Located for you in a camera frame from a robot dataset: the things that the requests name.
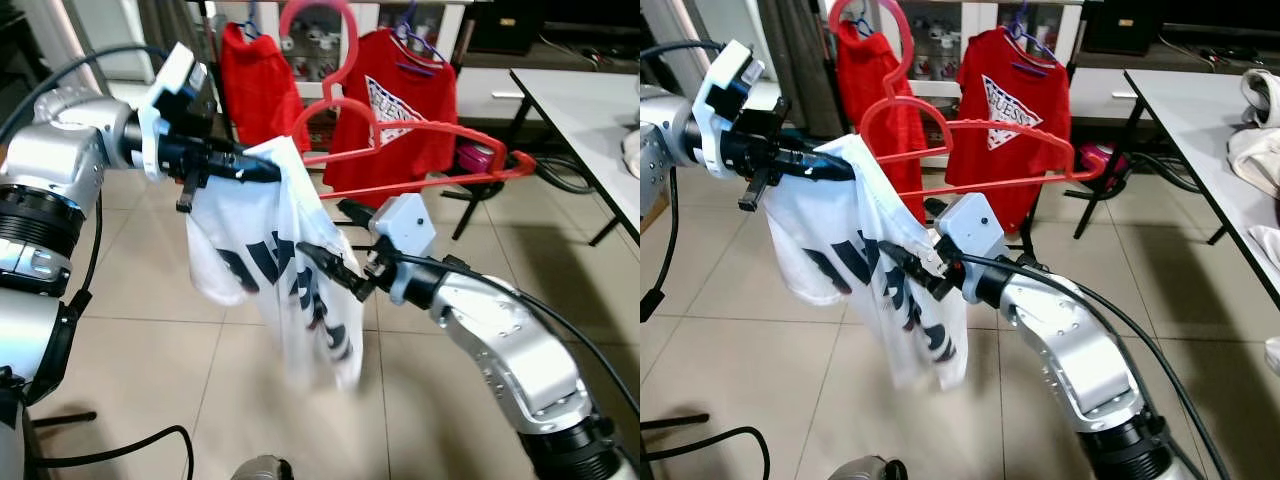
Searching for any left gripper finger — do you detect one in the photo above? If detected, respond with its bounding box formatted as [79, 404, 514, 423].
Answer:
[176, 168, 208, 214]
[790, 148, 858, 185]
[738, 168, 774, 214]
[225, 148, 284, 185]

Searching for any white t-shirt black print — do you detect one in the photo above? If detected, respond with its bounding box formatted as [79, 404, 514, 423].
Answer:
[185, 135, 367, 393]
[760, 133, 971, 393]

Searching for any red plastic hanger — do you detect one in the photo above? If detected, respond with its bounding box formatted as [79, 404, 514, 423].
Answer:
[278, 0, 538, 201]
[828, 0, 1108, 198]

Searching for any purple plastic hanger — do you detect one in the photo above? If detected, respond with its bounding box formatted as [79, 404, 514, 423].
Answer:
[393, 0, 453, 79]
[1005, 0, 1063, 79]

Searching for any plain red shirt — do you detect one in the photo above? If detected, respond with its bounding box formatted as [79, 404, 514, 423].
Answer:
[835, 20, 931, 223]
[218, 22, 313, 153]

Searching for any black rack leg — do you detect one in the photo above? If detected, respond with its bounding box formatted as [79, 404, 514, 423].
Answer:
[1073, 180, 1126, 241]
[437, 178, 513, 243]

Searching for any grey green curtain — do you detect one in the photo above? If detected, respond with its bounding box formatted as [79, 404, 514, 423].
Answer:
[755, 0, 836, 101]
[135, 0, 216, 61]

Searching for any pink object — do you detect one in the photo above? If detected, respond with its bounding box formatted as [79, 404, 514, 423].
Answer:
[1078, 142, 1133, 191]
[457, 142, 508, 183]

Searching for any red t-shirt triangle print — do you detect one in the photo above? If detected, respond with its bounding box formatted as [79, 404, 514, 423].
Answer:
[945, 28, 1074, 234]
[322, 28, 461, 208]

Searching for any white cabinet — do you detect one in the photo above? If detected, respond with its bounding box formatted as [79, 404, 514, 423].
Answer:
[200, 0, 561, 126]
[900, 0, 1141, 126]

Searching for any grey robot leg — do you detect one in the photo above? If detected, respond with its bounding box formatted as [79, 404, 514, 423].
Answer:
[230, 455, 296, 480]
[828, 455, 909, 480]

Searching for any black box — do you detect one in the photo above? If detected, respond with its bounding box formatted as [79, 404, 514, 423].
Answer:
[468, 0, 548, 58]
[1083, 0, 1168, 58]

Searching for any white cotton shirt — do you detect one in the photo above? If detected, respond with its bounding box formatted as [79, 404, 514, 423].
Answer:
[1245, 225, 1280, 276]

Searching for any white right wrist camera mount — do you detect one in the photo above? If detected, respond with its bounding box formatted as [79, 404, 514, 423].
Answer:
[933, 192, 1007, 301]
[368, 192, 439, 306]

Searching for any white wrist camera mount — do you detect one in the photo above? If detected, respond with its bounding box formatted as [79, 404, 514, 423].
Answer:
[368, 192, 439, 306]
[933, 192, 1007, 301]
[692, 40, 767, 181]
[137, 42, 213, 183]

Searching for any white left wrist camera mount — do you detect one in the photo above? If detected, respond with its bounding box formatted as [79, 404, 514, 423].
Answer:
[692, 40, 767, 181]
[137, 42, 213, 183]

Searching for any grey table black frame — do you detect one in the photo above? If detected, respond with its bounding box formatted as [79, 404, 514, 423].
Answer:
[1073, 68, 1280, 311]
[508, 68, 641, 248]

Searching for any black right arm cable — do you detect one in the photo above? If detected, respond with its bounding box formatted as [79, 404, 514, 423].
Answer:
[960, 252, 1233, 480]
[400, 250, 641, 421]

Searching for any black floor cable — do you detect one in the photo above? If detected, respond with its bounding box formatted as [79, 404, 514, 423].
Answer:
[30, 424, 196, 480]
[640, 424, 773, 480]

